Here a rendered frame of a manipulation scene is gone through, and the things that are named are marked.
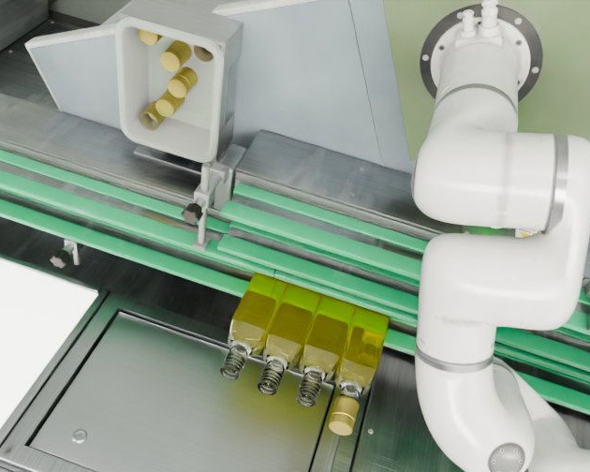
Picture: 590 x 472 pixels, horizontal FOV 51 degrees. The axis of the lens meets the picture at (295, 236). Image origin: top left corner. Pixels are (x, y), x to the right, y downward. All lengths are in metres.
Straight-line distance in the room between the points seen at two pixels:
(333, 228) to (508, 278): 0.38
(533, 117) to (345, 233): 0.31
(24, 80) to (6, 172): 0.64
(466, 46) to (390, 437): 0.64
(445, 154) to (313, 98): 0.46
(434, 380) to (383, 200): 0.38
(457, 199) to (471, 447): 0.27
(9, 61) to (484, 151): 1.48
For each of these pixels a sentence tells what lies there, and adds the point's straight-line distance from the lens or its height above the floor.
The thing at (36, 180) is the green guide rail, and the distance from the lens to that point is 1.17.
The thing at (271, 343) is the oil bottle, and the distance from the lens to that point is 0.94.
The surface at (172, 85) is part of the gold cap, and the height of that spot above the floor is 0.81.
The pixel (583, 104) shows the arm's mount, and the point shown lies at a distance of 0.93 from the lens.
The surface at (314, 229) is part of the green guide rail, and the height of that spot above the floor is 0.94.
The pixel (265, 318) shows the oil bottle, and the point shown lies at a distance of 0.96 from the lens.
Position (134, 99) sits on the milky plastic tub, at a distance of 1.11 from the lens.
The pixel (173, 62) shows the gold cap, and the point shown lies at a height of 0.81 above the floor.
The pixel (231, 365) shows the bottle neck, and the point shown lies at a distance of 0.92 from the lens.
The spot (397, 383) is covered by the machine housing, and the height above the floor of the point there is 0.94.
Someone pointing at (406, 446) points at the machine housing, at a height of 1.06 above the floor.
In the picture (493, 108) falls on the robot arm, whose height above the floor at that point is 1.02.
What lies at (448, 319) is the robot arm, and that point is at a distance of 0.67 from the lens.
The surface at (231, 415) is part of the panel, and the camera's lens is 1.04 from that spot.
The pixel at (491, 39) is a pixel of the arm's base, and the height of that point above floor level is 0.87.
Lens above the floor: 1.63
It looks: 46 degrees down
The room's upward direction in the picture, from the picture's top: 156 degrees counter-clockwise
